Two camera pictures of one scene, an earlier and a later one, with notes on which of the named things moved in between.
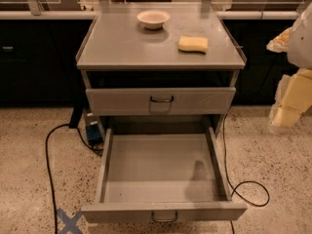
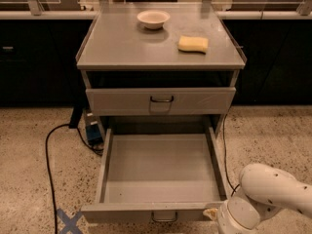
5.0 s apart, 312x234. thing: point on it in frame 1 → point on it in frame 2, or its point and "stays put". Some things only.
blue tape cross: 70,222 stays put
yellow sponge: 192,44 stays put
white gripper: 301,46 → 221,218
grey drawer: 163,175 stays put
